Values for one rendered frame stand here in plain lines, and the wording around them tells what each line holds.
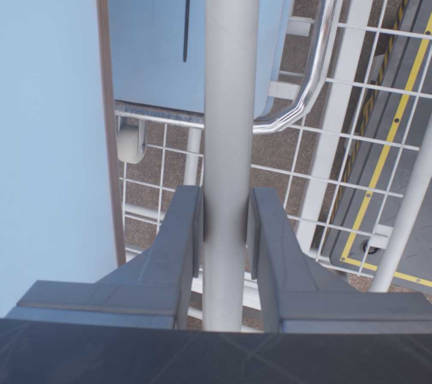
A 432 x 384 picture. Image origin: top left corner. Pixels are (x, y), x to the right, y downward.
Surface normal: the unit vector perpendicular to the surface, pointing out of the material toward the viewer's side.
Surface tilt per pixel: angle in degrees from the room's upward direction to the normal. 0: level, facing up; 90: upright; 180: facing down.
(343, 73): 0
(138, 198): 0
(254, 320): 0
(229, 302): 31
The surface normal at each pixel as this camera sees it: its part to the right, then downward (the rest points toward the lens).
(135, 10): -0.17, 0.30
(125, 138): -0.11, -0.18
